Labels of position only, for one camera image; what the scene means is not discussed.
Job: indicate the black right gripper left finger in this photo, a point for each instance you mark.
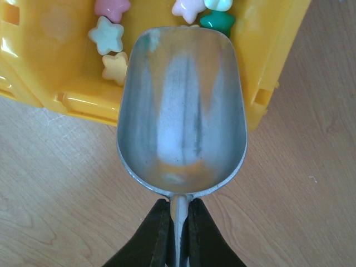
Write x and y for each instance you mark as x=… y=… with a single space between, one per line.
x=148 y=246

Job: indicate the dark green star candy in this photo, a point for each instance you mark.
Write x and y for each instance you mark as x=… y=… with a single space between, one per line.
x=218 y=21

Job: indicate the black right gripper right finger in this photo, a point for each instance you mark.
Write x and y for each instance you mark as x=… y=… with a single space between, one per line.
x=207 y=247

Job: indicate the silver metal scoop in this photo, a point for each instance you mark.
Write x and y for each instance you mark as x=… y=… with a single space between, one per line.
x=182 y=129

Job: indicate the pale green star candy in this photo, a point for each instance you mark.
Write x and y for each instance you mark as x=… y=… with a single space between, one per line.
x=107 y=36

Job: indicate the light pink star candy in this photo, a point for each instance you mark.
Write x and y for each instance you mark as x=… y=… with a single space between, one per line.
x=188 y=9

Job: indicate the yellow star candy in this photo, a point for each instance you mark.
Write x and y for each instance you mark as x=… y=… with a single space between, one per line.
x=115 y=67

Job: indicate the white mint star candy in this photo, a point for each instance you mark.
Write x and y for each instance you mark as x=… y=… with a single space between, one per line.
x=218 y=5

